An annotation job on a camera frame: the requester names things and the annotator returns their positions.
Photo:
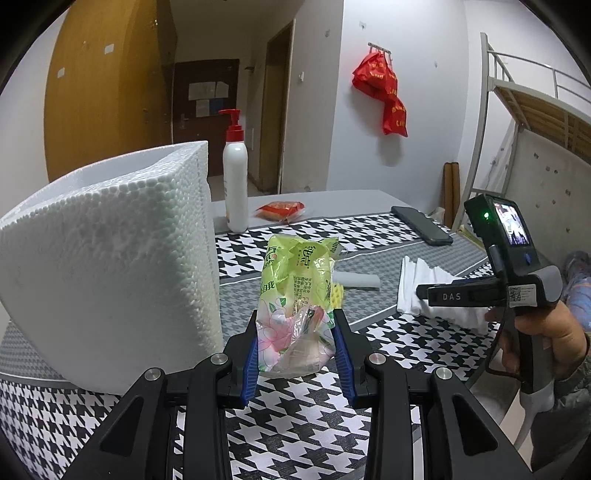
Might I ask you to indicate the red plastic bag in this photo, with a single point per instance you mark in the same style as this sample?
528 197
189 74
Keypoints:
374 76
395 117

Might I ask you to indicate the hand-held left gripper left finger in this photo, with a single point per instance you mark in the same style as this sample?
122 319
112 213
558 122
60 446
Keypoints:
249 369

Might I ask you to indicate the person's right forearm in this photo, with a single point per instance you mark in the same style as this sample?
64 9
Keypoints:
572 415

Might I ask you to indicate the wooden wardrobe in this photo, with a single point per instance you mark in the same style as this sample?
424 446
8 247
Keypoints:
101 115

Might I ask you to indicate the person's right hand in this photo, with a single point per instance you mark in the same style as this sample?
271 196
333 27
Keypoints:
561 341

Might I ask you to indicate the green tissue packet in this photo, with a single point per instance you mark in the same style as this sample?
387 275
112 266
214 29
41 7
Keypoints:
291 286

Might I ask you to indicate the paper notices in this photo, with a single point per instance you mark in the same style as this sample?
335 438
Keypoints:
207 94

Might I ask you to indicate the houndstooth blanket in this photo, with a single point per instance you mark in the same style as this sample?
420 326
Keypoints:
295 415

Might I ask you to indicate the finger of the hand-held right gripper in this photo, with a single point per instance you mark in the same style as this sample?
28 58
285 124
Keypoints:
450 296

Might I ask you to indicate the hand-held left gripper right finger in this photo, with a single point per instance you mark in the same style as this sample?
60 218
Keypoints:
346 364

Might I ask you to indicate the red snack packet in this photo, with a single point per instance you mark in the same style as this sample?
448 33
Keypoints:
279 211

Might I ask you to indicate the white red pump bottle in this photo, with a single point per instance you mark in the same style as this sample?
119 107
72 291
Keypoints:
235 184

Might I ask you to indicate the dark brown entrance door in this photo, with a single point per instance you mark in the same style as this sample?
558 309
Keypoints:
194 134

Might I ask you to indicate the blue face mask packet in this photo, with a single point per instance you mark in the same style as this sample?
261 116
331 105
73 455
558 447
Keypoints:
358 280

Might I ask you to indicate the yellow foam fruit net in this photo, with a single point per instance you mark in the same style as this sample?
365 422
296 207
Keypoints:
338 295

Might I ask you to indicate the brown wooden planks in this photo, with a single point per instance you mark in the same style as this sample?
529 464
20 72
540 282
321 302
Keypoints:
451 194

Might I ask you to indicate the metal bunk bed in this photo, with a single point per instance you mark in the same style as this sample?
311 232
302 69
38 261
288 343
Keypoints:
531 101

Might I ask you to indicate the white foam box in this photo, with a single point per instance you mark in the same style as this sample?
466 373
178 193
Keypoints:
115 267

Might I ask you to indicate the wooden side door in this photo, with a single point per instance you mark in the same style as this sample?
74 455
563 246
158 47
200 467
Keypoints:
277 115

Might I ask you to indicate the metal wall hook rack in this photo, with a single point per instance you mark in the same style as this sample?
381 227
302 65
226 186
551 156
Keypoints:
378 48

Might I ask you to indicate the black smartphone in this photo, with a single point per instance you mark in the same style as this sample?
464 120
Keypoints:
422 226

